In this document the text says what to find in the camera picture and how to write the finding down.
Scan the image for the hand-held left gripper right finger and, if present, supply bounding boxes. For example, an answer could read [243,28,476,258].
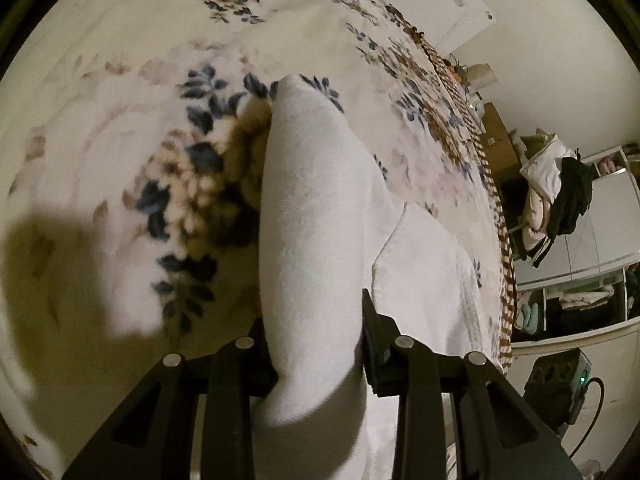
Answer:
[360,287,585,480]

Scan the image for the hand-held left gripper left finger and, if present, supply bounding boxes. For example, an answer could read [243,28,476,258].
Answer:
[62,317,278,480]

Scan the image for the white pants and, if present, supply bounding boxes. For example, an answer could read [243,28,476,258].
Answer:
[250,74,501,480]

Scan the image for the brown checked bed sheet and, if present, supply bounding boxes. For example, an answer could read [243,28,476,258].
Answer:
[400,20,517,378]

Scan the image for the white wardrobe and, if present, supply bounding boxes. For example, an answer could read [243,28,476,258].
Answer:
[510,142,640,461]

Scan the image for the black garment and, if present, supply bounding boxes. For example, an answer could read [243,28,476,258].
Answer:
[532,149,596,268]

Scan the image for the white garment pile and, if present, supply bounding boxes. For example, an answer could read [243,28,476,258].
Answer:
[517,130,576,246]

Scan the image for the large brown cardboard box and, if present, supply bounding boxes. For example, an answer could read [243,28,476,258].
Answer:
[480,102,521,183]

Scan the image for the beige bedside lamp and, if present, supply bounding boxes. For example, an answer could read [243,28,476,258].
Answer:
[467,63,498,92]

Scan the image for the floral bed blanket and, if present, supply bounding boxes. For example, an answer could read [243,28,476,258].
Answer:
[0,0,506,480]

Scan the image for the white bed headboard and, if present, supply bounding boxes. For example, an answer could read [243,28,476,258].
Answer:
[400,0,497,58]

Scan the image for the black cable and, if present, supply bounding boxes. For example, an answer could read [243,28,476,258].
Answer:
[562,376,606,461]

